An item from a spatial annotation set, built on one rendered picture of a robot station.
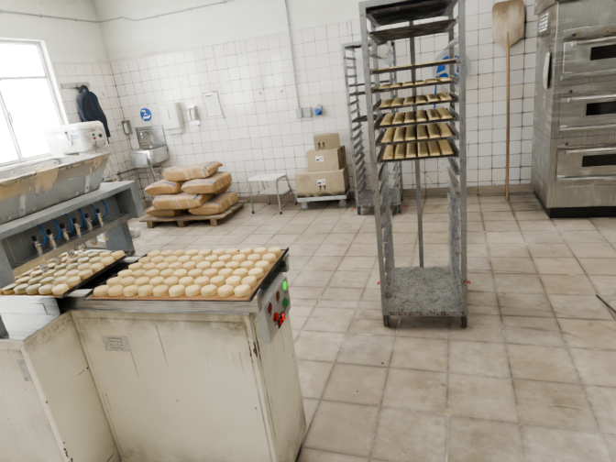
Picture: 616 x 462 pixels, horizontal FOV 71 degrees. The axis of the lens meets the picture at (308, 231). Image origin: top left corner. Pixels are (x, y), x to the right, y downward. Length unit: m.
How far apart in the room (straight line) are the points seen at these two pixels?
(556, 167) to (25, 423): 4.18
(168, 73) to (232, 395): 5.37
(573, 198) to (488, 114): 1.40
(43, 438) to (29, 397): 0.18
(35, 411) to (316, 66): 4.66
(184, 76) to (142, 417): 5.09
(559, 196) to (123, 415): 3.94
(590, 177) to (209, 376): 3.77
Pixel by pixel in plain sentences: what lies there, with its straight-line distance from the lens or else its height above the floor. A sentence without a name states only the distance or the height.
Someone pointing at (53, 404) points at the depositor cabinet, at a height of 0.58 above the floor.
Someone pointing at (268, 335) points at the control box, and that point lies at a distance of 1.44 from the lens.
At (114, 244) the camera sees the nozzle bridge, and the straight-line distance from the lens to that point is 2.19.
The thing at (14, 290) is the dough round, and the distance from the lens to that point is 1.88.
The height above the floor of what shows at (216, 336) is 0.75.
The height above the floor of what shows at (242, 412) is 0.45.
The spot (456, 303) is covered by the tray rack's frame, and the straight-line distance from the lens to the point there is 2.74.
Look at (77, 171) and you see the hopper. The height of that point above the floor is 1.28.
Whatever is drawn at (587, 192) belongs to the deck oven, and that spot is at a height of 0.25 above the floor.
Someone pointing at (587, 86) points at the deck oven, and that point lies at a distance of 4.47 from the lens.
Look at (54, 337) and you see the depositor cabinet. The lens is 1.73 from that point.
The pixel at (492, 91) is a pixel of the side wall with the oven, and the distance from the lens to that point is 5.36.
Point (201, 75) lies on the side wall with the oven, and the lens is 6.21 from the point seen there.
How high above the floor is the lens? 1.48
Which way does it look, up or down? 19 degrees down
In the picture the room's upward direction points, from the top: 8 degrees counter-clockwise
